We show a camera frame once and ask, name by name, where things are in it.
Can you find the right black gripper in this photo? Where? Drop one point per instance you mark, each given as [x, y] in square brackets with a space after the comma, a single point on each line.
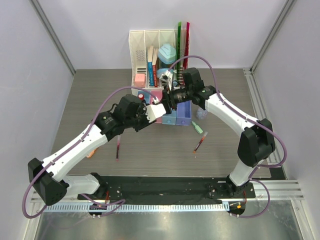
[168, 102]

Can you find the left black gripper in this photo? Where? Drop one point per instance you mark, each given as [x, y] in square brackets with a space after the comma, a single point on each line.
[142, 109]

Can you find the pink plastic drawer bin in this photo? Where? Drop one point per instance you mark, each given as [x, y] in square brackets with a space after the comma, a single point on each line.
[158, 94]

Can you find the light blue drawer bin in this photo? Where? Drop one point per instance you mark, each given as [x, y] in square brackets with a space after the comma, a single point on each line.
[170, 119]

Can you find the purple plastic drawer bin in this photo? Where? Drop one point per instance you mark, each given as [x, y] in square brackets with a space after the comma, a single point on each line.
[183, 114]

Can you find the red pen refill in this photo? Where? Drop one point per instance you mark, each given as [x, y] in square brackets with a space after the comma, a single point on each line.
[200, 142]
[118, 147]

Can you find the blue plastic drawer bin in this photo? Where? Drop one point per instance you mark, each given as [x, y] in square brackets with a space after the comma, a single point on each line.
[146, 97]

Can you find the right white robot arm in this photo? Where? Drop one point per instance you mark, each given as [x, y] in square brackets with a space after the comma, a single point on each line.
[256, 142]

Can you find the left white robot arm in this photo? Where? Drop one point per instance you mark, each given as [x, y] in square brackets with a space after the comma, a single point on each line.
[49, 176]

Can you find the green transparent ruler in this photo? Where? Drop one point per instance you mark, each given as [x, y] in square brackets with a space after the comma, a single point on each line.
[178, 46]

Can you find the pink cube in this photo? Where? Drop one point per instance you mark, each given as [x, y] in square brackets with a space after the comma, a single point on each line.
[140, 80]

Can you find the blue spine book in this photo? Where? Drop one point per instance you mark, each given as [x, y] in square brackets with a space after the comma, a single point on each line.
[150, 52]

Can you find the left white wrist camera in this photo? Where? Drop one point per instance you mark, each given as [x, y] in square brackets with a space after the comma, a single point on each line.
[155, 111]

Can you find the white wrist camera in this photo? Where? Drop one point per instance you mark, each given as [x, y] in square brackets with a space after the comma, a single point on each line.
[155, 111]
[168, 84]

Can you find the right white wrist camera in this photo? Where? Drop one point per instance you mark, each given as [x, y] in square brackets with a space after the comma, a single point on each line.
[168, 84]

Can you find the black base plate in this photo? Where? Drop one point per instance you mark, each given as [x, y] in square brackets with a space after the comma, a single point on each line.
[144, 190]

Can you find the perforated metal cable tray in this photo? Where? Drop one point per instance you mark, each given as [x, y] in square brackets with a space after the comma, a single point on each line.
[70, 207]

